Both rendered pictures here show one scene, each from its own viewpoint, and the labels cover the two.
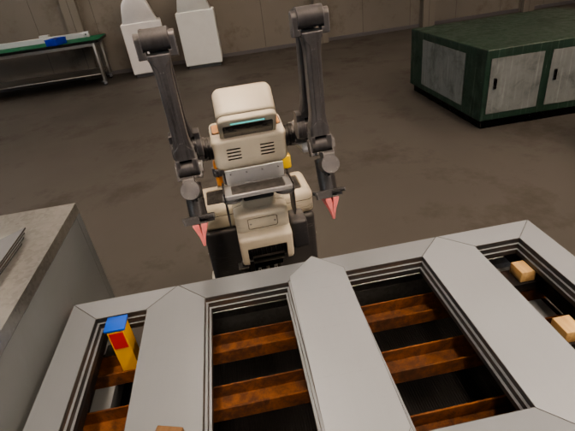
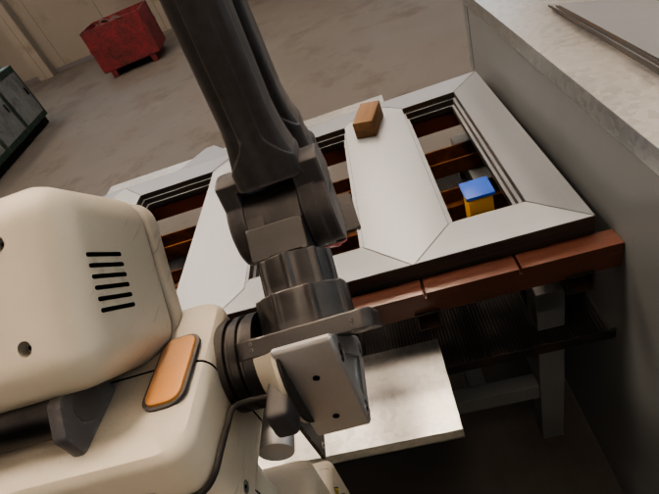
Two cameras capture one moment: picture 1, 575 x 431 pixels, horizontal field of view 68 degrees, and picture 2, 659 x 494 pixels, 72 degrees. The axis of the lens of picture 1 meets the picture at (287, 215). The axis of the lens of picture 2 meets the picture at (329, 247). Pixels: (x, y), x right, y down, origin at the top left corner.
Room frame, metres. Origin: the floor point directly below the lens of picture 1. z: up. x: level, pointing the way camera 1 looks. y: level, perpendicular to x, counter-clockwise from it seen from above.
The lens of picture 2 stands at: (1.75, 0.45, 1.49)
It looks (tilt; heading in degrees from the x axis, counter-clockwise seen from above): 39 degrees down; 198
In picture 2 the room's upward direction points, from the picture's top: 24 degrees counter-clockwise
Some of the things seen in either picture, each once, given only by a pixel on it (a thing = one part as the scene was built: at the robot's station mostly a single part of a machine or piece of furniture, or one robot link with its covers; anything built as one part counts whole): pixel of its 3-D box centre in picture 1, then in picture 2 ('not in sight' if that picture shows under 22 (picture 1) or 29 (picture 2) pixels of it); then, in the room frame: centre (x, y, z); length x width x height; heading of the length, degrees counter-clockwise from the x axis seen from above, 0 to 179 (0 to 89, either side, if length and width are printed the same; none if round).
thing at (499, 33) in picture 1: (521, 61); not in sight; (5.16, -3.03, 0.40); 2.03 x 1.86 x 0.80; 95
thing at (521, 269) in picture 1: (522, 270); not in sight; (1.05, -0.73, 0.79); 0.06 x 0.05 x 0.04; 5
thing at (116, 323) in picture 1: (116, 325); (477, 191); (0.96, 0.54, 0.88); 0.06 x 0.06 x 0.02; 5
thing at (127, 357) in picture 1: (127, 349); (481, 226); (0.96, 0.54, 0.78); 0.05 x 0.05 x 0.19; 5
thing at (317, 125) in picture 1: (314, 85); not in sight; (1.32, -0.13, 1.40); 0.11 x 0.06 x 0.43; 98
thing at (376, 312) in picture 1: (323, 327); not in sight; (1.01, -0.07, 0.70); 1.66 x 0.08 x 0.05; 95
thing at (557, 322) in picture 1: (566, 328); not in sight; (0.80, -0.71, 0.79); 0.06 x 0.05 x 0.04; 5
